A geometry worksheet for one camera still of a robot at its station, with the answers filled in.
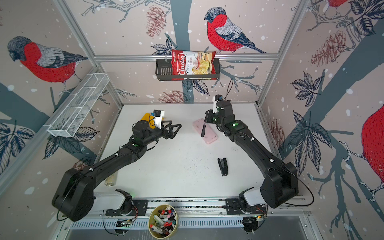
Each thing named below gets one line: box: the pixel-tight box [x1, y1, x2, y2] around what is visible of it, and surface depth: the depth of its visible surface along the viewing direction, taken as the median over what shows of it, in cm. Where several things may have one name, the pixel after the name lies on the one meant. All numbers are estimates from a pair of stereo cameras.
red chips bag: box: [171, 49, 217, 80], surface depth 90 cm
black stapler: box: [217, 158, 229, 177], surface depth 87 cm
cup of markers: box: [148, 204, 179, 240], surface depth 63 cm
